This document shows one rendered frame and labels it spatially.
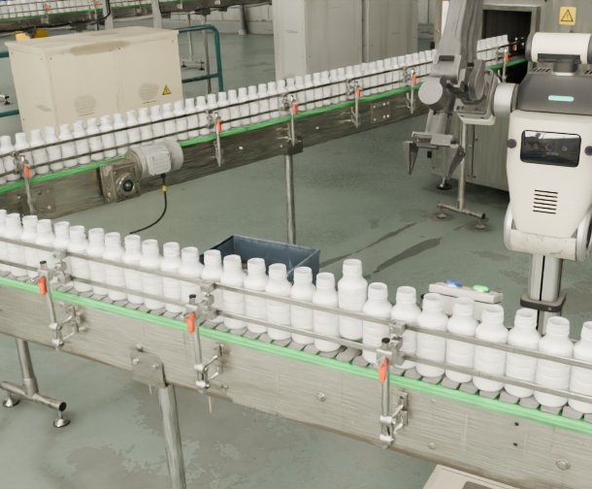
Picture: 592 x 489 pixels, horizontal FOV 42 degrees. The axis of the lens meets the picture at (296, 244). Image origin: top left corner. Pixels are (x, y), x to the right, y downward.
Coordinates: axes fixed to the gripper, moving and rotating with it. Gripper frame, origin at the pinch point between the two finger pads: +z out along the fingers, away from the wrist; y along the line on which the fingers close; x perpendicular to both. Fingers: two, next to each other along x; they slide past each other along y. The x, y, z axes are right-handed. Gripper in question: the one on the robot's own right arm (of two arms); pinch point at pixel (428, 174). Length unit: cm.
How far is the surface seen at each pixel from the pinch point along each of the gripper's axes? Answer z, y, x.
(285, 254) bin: 26, -51, 30
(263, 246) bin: 25, -59, 30
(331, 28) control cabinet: -202, -303, 476
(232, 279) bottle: 34, -28, -32
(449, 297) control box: 27.7, 16.1, -16.8
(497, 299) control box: 26.2, 25.1, -13.8
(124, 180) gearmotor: 10, -145, 58
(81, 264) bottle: 38, -74, -31
